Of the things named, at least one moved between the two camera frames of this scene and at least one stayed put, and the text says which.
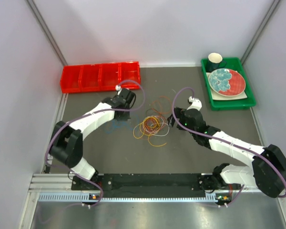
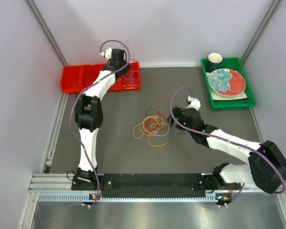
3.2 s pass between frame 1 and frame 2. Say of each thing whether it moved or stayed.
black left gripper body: moved
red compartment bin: stayed
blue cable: moved
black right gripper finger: stayed
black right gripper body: stayed
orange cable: stayed
